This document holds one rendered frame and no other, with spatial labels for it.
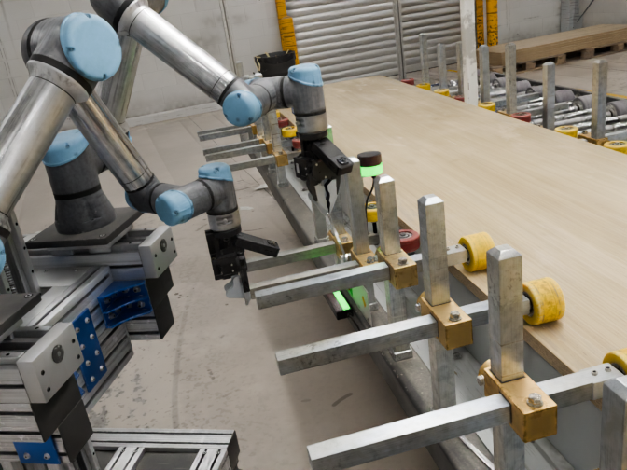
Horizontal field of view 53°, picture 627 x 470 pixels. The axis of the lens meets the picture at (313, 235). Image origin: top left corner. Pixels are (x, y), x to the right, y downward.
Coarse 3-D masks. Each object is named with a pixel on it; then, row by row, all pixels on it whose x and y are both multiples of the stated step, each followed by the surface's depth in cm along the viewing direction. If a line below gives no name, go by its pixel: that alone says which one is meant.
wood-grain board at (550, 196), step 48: (336, 96) 364; (384, 96) 344; (432, 96) 326; (336, 144) 261; (384, 144) 250; (432, 144) 240; (480, 144) 232; (528, 144) 223; (576, 144) 215; (432, 192) 190; (480, 192) 184; (528, 192) 179; (576, 192) 174; (624, 192) 169; (528, 240) 150; (576, 240) 146; (624, 240) 143; (480, 288) 131; (576, 288) 126; (624, 288) 123; (528, 336) 114; (576, 336) 111; (624, 336) 109
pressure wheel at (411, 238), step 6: (402, 234) 160; (408, 234) 162; (414, 234) 160; (402, 240) 158; (408, 240) 158; (414, 240) 158; (402, 246) 158; (408, 246) 158; (414, 246) 159; (408, 252) 159
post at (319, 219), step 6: (312, 204) 212; (318, 210) 211; (318, 216) 212; (324, 216) 212; (318, 222) 213; (324, 222) 213; (318, 228) 213; (324, 228) 214; (318, 234) 214; (324, 234) 215; (318, 240) 214; (324, 240) 215
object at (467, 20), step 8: (464, 0) 281; (472, 0) 282; (464, 8) 283; (472, 8) 283; (464, 16) 284; (472, 16) 284; (464, 24) 286; (472, 24) 285; (464, 32) 287; (472, 32) 287; (464, 40) 289; (472, 40) 288; (464, 48) 291; (472, 48) 289; (464, 56) 292; (472, 56) 291; (464, 64) 294; (472, 64) 292; (464, 72) 296; (472, 72) 293; (464, 80) 298; (472, 80) 295; (464, 88) 299; (472, 88) 296; (472, 96) 297
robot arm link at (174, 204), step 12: (156, 192) 140; (168, 192) 135; (180, 192) 135; (192, 192) 137; (204, 192) 139; (156, 204) 136; (168, 204) 133; (180, 204) 134; (192, 204) 136; (204, 204) 139; (168, 216) 135; (180, 216) 135; (192, 216) 138
